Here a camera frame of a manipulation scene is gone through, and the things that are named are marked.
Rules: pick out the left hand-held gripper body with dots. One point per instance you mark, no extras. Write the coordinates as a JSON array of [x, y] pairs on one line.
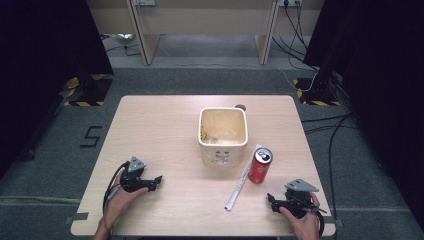
[[133, 180]]

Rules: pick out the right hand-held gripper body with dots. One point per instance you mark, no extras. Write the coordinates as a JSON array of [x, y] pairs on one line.
[[298, 198]]

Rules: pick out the person's left hand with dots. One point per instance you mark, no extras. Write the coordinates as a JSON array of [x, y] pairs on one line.
[[120, 201]]

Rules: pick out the person's right hand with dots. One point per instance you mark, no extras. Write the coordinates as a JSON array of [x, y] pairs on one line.
[[305, 225]]

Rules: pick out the red soda can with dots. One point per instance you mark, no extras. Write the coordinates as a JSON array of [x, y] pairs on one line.
[[260, 166]]

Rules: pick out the long white tube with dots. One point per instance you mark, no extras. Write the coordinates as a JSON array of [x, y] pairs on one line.
[[238, 188]]

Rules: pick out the grey tape strip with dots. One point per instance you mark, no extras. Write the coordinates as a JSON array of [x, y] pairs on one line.
[[76, 217], [335, 221]]

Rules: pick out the black tape floor numeral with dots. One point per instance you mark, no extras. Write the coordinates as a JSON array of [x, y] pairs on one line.
[[90, 136]]

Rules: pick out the cream square plastic bin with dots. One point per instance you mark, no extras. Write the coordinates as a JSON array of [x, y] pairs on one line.
[[222, 136]]

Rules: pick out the stand base with striped tape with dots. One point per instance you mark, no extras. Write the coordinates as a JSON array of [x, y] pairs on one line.
[[88, 93], [316, 95]]

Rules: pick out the brown round table grommet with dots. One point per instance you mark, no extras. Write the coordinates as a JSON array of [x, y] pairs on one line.
[[240, 107]]

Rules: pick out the wooden desk side panel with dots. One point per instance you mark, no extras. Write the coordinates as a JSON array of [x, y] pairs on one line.
[[145, 40], [266, 40]]

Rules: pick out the black curtain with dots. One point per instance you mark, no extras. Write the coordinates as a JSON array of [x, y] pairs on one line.
[[380, 83], [40, 66]]

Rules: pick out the crumpled silver foil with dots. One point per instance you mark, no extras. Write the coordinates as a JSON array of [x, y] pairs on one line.
[[122, 38]]

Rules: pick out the wooden desk back panel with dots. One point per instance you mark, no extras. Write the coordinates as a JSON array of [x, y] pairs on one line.
[[206, 16]]

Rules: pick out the wall socket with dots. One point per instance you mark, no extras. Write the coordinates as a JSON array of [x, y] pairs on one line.
[[143, 2], [290, 2]]

